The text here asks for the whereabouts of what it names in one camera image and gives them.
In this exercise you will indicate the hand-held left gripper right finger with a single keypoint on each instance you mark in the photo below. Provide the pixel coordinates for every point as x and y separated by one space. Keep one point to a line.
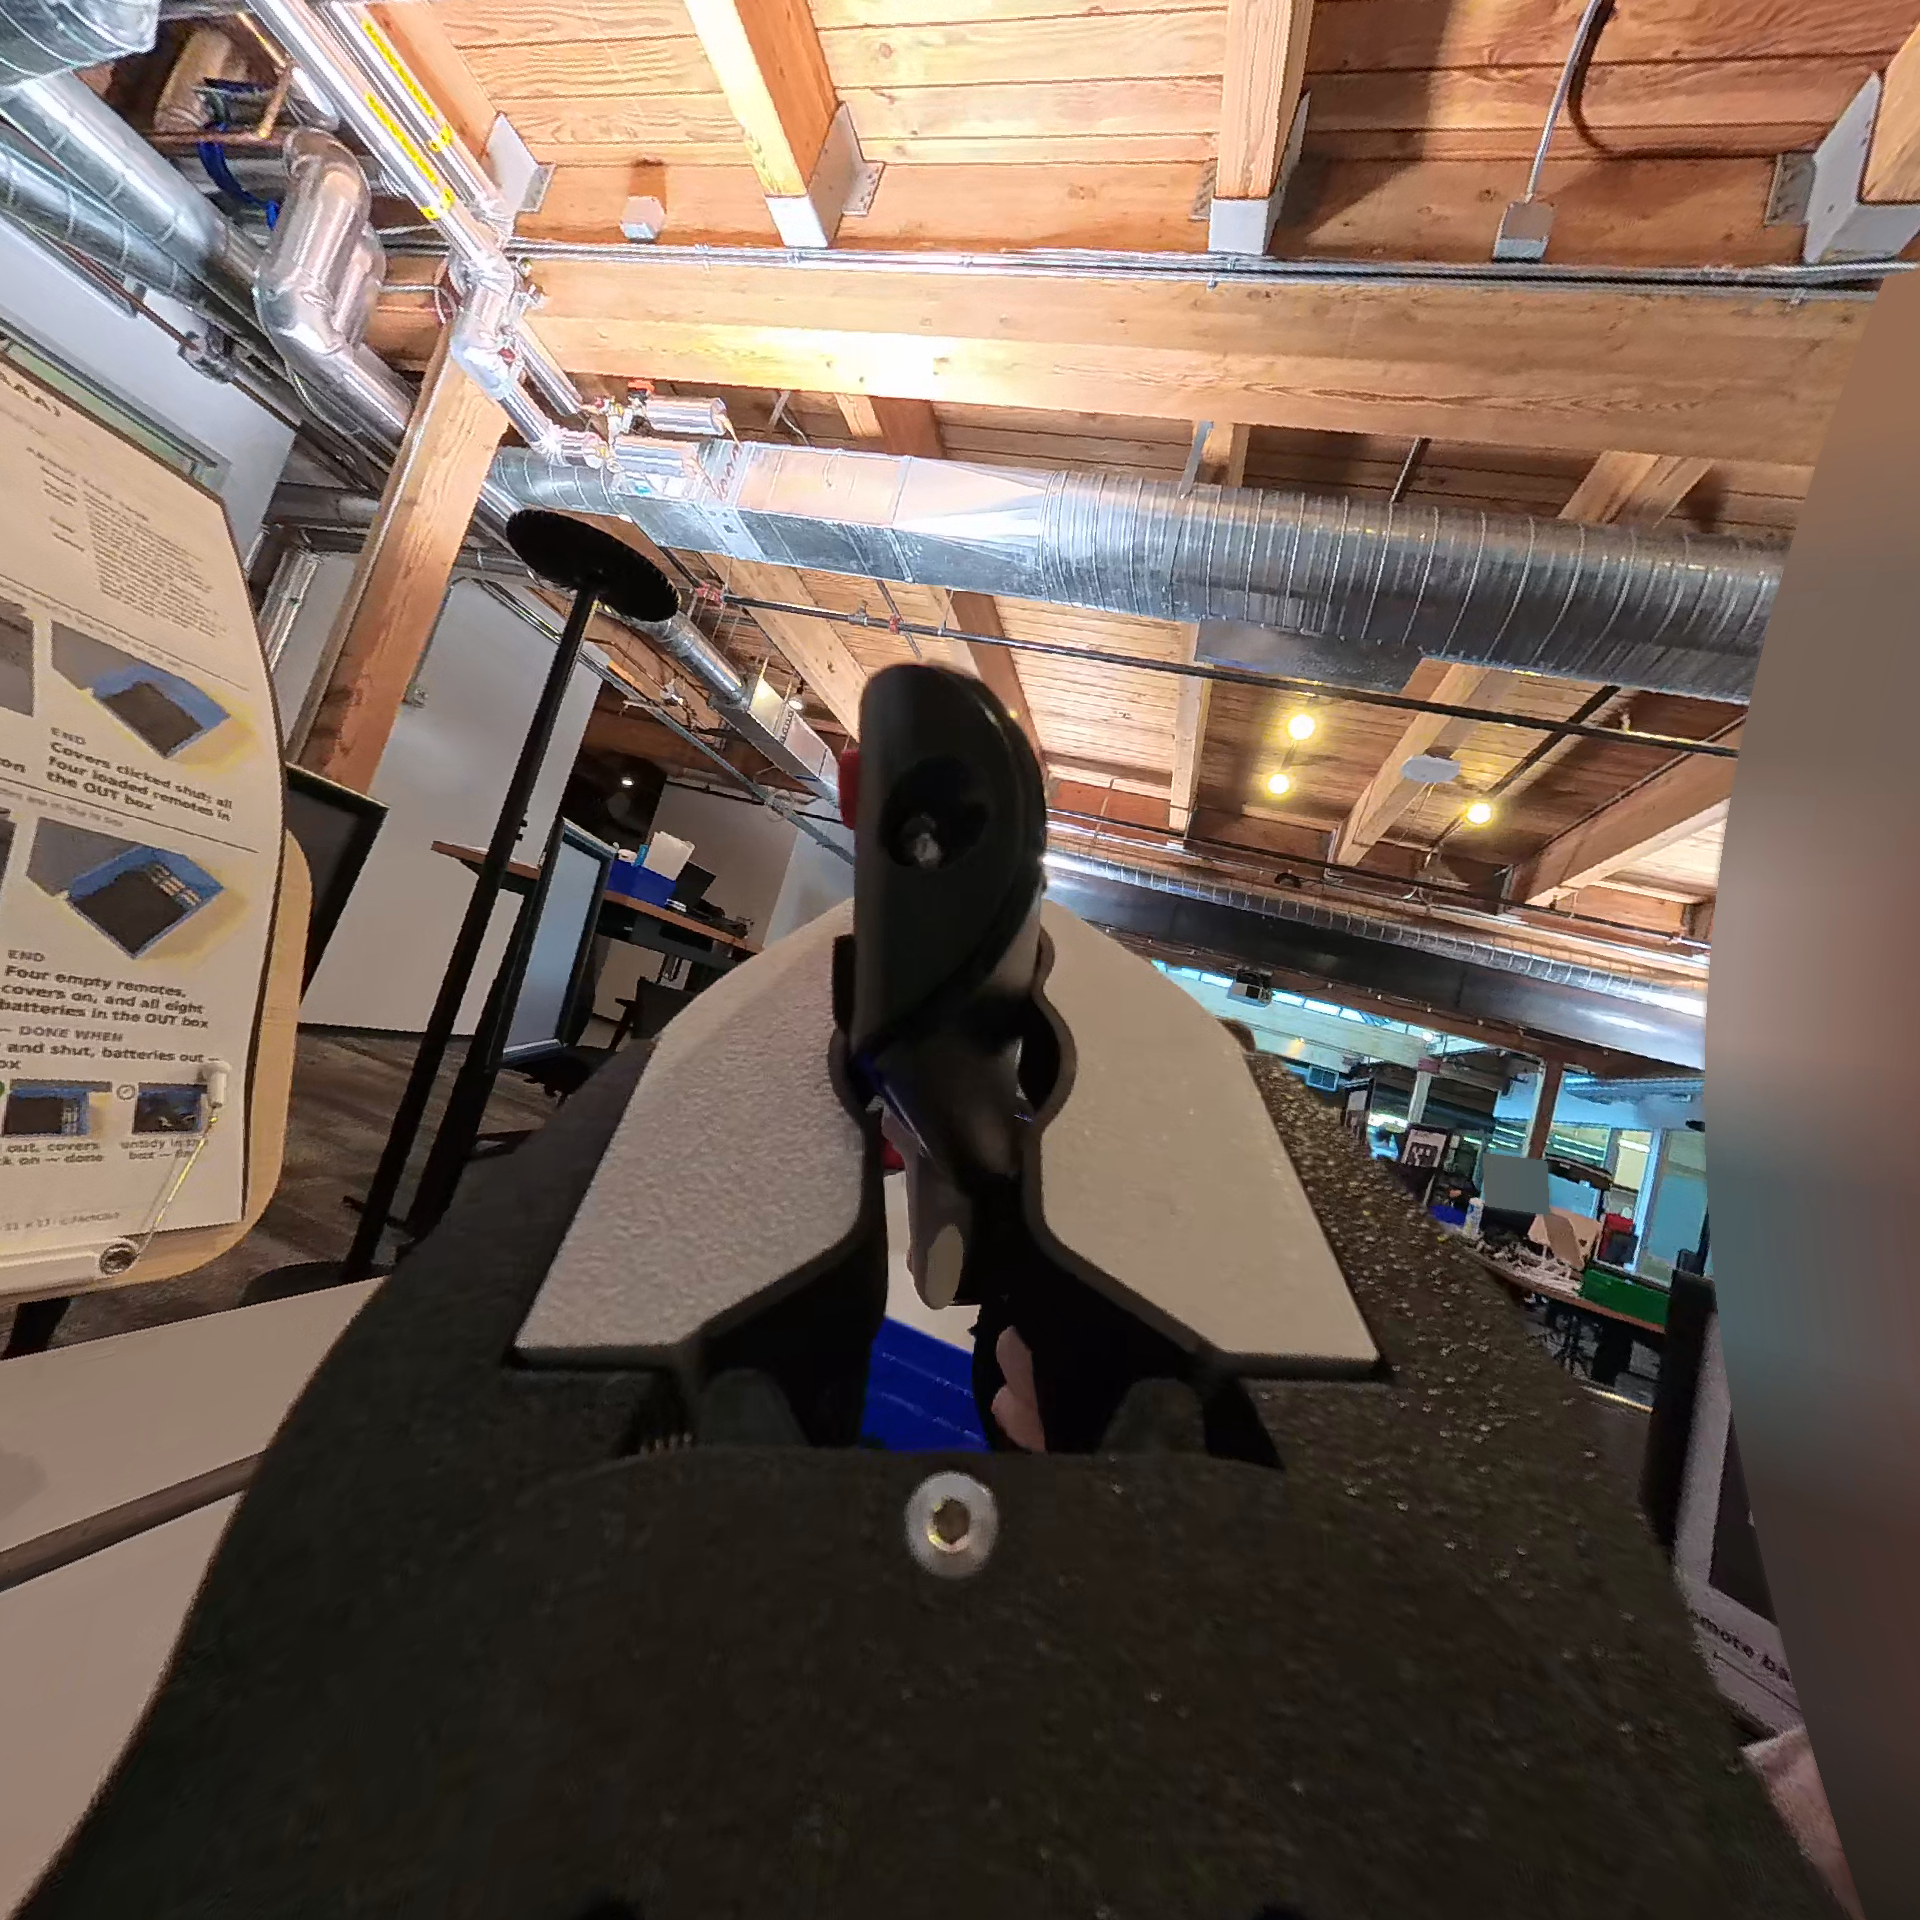
1201 1200

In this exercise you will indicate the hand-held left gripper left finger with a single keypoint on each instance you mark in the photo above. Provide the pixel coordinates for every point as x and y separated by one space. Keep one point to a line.
707 1200

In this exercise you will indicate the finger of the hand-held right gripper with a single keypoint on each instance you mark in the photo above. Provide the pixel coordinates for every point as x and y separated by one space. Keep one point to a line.
942 1247

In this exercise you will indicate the blue plastic bin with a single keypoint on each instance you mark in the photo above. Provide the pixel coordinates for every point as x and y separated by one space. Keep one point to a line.
916 1397

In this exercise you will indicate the black remote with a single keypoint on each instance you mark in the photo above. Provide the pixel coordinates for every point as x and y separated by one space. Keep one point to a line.
954 901

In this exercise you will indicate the person's right hand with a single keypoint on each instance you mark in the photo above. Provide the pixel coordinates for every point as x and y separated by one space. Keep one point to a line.
1020 1391

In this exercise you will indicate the black display on stand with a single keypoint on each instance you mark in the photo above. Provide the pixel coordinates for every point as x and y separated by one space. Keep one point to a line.
557 946
324 871

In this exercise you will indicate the instruction sheet on stand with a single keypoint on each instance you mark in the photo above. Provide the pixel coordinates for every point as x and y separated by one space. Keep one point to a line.
277 1020

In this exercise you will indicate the black floor lamp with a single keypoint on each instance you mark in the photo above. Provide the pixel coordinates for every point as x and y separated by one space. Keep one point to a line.
587 563

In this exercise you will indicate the white tag sign board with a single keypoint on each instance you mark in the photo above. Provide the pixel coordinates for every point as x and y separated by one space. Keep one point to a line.
1735 1591

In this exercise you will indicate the printed instruction poster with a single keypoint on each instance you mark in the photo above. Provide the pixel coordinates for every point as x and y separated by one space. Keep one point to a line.
121 840

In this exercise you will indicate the wooden pillar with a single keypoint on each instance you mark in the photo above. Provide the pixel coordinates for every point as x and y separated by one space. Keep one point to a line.
407 571

